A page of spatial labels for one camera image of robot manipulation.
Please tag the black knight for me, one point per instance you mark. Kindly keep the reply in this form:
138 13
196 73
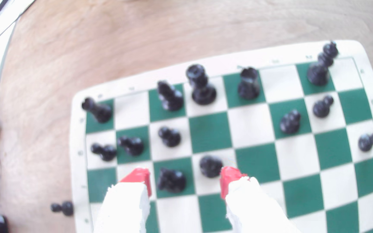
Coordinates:
171 180

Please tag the black king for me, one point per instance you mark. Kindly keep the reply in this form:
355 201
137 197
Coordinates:
319 72

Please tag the black pawn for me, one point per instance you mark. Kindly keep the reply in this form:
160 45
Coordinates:
367 142
290 122
321 107
66 208
170 137
107 152
133 146

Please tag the black rook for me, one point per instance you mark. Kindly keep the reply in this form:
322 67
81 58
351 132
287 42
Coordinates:
248 84
100 111

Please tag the black queen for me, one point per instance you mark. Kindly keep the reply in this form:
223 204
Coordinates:
202 92

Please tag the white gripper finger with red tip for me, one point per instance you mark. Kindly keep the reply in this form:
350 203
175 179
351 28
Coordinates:
254 207
125 204

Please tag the black bishop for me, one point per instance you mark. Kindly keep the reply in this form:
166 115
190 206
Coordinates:
211 166
171 98

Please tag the green and cream chess mat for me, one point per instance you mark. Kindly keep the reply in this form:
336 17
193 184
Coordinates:
303 155

